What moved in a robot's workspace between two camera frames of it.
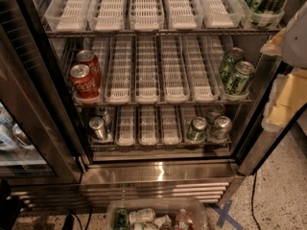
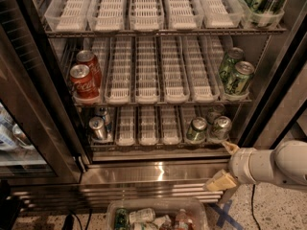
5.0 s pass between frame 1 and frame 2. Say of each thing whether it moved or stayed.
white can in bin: stayed
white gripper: moved
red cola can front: stayed
